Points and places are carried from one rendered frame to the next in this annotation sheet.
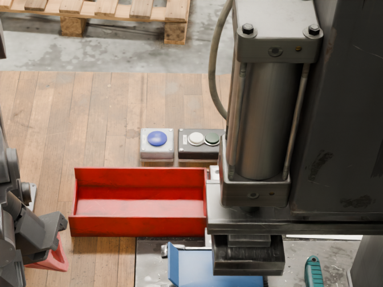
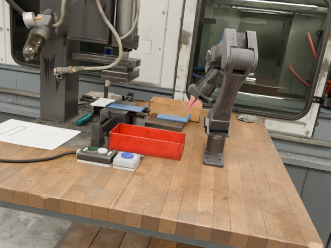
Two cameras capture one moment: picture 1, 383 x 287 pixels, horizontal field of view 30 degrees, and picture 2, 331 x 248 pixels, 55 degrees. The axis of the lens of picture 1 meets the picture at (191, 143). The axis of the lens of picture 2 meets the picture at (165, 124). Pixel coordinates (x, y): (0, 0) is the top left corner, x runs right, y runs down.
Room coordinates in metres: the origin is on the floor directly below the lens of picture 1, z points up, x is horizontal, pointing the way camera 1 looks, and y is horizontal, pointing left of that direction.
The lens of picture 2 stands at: (1.85, 0.34, 1.32)
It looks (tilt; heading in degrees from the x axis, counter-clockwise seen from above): 17 degrees down; 191
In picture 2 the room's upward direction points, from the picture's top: 7 degrees clockwise
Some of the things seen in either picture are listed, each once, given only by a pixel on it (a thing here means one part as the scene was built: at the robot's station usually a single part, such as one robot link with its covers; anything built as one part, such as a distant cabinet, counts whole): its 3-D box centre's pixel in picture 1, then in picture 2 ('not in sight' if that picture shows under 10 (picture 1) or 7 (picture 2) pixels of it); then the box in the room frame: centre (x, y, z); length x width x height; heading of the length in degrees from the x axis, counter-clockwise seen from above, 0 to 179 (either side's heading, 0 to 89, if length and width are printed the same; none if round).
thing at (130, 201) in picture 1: (139, 201); (148, 140); (0.83, 0.09, 0.93); 0.25 x 0.12 x 0.06; 93
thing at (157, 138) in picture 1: (157, 140); (127, 156); (0.99, 0.07, 0.93); 0.04 x 0.04 x 0.02
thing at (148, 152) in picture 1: (157, 148); (126, 164); (0.99, 0.07, 0.90); 0.07 x 0.07 x 0.06; 3
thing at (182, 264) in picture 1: (215, 265); (128, 105); (0.65, -0.05, 1.00); 0.15 x 0.07 x 0.03; 93
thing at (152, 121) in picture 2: not in sight; (166, 121); (0.50, 0.09, 0.91); 0.17 x 0.16 x 0.02; 3
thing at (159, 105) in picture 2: not in sight; (175, 109); (0.34, 0.10, 0.93); 0.25 x 0.13 x 0.08; 93
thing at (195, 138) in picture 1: (196, 140); (102, 152); (1.00, -0.01, 0.93); 0.03 x 0.03 x 0.02
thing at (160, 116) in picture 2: not in sight; (174, 115); (0.46, 0.11, 0.93); 0.15 x 0.07 x 0.03; 96
